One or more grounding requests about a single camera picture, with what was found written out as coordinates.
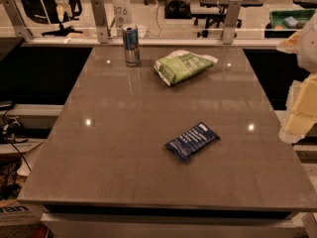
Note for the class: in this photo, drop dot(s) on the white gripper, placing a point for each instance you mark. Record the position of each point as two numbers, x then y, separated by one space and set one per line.
309 49

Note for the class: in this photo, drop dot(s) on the blue rxbar blueberry wrapper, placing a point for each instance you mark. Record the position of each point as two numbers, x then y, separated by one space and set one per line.
192 141

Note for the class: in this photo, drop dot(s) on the green jalapeno chip bag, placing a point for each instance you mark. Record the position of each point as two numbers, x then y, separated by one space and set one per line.
181 65

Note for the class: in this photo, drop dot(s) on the green plastic bin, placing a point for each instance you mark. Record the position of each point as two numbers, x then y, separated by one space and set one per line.
284 23

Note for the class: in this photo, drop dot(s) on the black office desk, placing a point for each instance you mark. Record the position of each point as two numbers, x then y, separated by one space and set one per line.
215 13

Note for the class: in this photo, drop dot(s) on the black box with speakers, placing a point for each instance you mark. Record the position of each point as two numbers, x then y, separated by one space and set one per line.
177 9

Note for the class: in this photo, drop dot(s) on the blue silver energy drink can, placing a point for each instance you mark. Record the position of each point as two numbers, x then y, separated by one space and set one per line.
131 44

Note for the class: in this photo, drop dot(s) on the cardboard box with lettering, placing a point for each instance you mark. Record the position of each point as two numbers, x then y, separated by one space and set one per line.
13 213

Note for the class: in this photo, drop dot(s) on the right metal railing bracket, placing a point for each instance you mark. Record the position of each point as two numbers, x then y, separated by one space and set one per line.
230 23

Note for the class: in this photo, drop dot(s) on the metal railing bracket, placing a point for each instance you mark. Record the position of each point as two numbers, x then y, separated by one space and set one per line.
230 23
99 15
17 20

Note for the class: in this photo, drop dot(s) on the white numbered post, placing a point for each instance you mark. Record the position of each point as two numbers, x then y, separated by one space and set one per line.
123 14

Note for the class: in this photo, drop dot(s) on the middle metal railing bracket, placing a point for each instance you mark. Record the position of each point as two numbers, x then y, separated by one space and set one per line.
99 15

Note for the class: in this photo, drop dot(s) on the left metal railing bracket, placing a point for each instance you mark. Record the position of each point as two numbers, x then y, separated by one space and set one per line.
17 20

